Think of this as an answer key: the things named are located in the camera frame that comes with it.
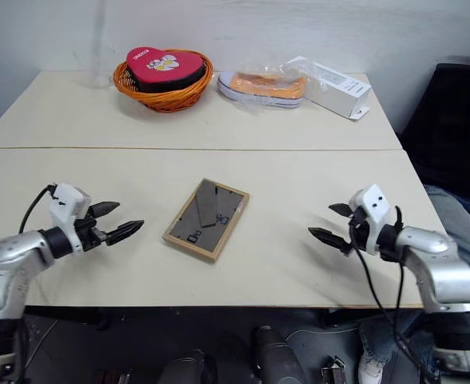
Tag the dark rounded shape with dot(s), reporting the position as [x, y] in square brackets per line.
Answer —
[277, 358]

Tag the red heart-shaped box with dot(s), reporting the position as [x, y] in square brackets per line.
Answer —
[161, 64]

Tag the orange woven basket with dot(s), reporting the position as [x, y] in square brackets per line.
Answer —
[167, 100]

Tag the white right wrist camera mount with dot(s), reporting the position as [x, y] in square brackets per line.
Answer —
[373, 206]

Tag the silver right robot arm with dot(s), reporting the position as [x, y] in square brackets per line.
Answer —
[439, 260]

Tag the white cardboard box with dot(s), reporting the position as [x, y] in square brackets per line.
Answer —
[337, 92]

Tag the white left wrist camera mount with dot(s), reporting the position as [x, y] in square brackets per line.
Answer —
[68, 202]

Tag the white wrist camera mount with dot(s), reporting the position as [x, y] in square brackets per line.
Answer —
[373, 206]
[68, 202]

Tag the white sneaker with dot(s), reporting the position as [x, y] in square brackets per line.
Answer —
[370, 368]

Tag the orange shoe in plastic bag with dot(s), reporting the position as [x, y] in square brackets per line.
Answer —
[263, 86]

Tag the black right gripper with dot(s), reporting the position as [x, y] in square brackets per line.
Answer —
[361, 240]

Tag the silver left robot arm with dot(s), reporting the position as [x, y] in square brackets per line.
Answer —
[17, 250]

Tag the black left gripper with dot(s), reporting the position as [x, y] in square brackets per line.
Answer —
[90, 237]

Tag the face-down wooden picture frame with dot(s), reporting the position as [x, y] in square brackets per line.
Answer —
[209, 222]

